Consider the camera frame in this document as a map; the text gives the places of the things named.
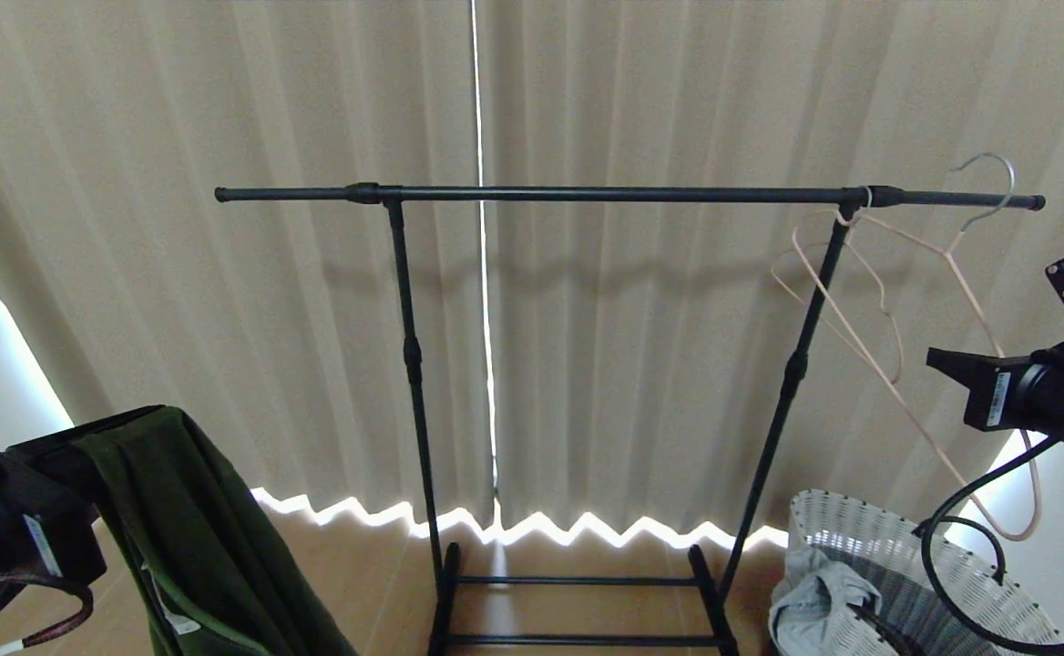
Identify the green long-sleeved shirt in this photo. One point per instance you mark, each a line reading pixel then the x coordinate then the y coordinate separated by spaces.
pixel 195 528

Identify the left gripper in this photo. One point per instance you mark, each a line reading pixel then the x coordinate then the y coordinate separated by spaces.
pixel 4 519

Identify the beige curtain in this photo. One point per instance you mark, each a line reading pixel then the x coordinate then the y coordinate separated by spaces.
pixel 632 364

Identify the white laundry basket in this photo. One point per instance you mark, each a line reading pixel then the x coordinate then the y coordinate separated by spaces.
pixel 860 528

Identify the black clothes rack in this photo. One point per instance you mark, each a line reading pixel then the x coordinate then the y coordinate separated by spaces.
pixel 587 194

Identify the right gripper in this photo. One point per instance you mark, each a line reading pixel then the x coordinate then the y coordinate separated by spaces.
pixel 1051 396

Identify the pale blue garment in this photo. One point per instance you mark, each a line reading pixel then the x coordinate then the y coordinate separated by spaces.
pixel 810 601

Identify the pink clothes hanger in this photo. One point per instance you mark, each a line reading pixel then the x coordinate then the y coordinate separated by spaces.
pixel 896 342
pixel 974 305

